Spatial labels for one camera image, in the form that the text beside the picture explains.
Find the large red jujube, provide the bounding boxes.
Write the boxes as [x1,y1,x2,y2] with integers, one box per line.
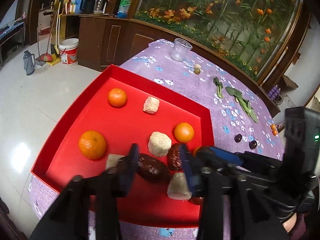
[136,153,170,183]

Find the lone orange tangerine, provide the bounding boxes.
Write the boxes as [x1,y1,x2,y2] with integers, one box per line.
[174,122,194,143]

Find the peeled banana piece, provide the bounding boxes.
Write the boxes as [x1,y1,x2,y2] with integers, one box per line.
[148,132,172,158]

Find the red tray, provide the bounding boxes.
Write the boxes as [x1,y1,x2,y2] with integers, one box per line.
[31,65,214,228]

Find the small banana piece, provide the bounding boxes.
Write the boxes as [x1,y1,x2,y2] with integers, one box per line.
[143,96,160,114]

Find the person right hand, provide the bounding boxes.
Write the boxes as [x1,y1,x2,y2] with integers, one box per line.
[283,213,297,233]

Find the dark plum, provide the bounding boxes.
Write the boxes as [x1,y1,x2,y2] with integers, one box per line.
[234,134,242,143]
[249,140,257,150]

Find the purple floral tablecloth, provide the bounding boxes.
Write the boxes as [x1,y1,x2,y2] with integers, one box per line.
[27,38,286,240]

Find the large green leaf vegetable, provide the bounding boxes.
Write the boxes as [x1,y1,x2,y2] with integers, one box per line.
[226,87,258,123]

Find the purple bottles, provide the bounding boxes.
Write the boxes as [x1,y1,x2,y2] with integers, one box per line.
[267,85,280,100]

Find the small bok choy stalk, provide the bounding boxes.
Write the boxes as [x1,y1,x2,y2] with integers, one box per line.
[213,77,223,99]

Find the green olive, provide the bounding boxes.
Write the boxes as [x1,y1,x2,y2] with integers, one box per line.
[194,68,201,75]

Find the broom and dustpan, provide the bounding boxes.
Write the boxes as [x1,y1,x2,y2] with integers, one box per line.
[35,2,61,66]

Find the grey kettle on floor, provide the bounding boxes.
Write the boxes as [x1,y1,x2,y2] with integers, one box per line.
[23,50,36,76]

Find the clear plastic cup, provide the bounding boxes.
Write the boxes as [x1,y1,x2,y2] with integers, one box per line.
[170,38,193,62]

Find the flower garden glass panel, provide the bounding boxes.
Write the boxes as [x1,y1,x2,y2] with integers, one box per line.
[134,0,302,80]

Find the white paint bucket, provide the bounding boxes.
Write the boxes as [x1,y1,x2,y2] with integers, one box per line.
[59,38,79,65]

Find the green water bottle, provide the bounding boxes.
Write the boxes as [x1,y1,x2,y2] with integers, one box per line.
[117,0,131,18]

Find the black mug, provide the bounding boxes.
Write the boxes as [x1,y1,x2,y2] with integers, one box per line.
[81,0,95,14]

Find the steel thermos jug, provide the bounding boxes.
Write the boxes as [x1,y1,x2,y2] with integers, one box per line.
[93,0,108,14]

